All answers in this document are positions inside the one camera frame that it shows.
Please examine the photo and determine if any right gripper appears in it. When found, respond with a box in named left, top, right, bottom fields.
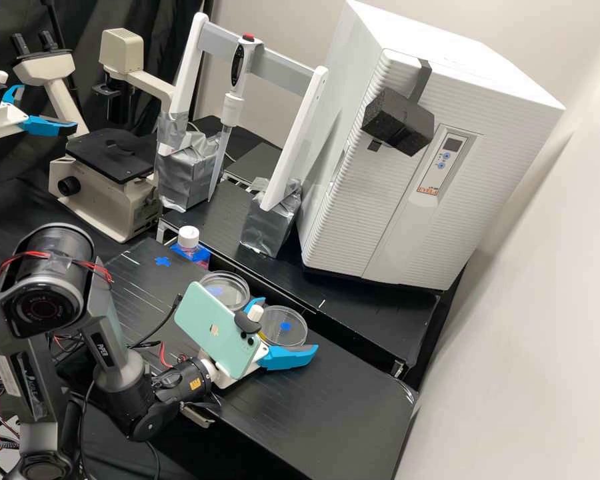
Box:
left=198, top=297, right=320, bottom=391

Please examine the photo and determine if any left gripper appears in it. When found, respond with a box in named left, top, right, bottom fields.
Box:
left=0, top=84, right=79, bottom=141

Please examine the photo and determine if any petri dish lid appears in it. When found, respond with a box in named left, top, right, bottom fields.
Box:
left=259, top=305, right=309, bottom=349

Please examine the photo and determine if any petri dish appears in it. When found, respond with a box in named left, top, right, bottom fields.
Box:
left=199, top=270, right=251, bottom=312

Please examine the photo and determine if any blue bottle holder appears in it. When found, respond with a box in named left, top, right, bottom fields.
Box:
left=169, top=243, right=212, bottom=270

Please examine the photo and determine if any cream microscope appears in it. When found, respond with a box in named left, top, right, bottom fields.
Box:
left=11, top=27, right=177, bottom=245

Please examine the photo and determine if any small bottle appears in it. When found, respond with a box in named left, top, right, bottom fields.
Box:
left=177, top=225, right=201, bottom=253

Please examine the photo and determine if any incubator door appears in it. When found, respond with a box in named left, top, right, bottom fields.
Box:
left=299, top=47, right=567, bottom=293

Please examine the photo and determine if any white pipette stand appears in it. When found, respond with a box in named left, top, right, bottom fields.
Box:
left=154, top=11, right=330, bottom=259

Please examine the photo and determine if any pipette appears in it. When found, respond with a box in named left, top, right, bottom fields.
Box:
left=207, top=31, right=257, bottom=203

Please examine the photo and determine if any white incubator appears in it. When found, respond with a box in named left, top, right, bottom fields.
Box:
left=307, top=0, right=567, bottom=201

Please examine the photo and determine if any right wrist camera phone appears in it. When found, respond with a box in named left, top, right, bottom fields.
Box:
left=173, top=281, right=271, bottom=380

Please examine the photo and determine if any black cable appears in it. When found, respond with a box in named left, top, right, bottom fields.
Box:
left=127, top=291, right=184, bottom=351

